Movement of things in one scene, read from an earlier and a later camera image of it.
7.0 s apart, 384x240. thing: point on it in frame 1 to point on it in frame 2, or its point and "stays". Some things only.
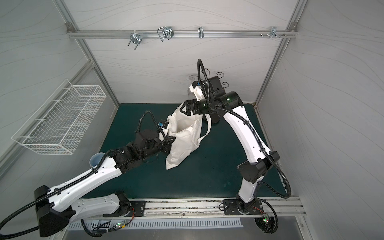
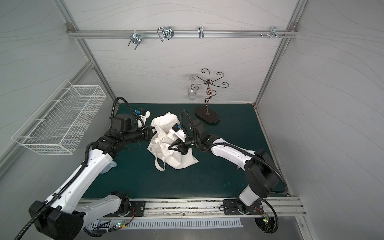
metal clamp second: (167, 31) stays
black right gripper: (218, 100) to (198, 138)
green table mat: (213, 174) stays
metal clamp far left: (135, 38) stays
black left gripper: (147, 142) to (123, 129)
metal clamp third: (200, 30) stays
